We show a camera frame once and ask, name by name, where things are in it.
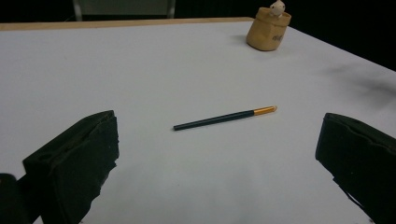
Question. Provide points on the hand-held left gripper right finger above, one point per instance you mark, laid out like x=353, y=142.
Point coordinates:
x=364, y=155

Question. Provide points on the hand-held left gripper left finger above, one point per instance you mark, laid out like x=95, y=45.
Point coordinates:
x=72, y=161

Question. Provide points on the dark green pencil gold cap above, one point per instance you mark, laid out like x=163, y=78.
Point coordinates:
x=224, y=118

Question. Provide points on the tan pen holder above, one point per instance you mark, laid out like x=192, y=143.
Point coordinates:
x=267, y=31

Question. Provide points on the small white figurine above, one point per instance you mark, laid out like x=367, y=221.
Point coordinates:
x=277, y=8

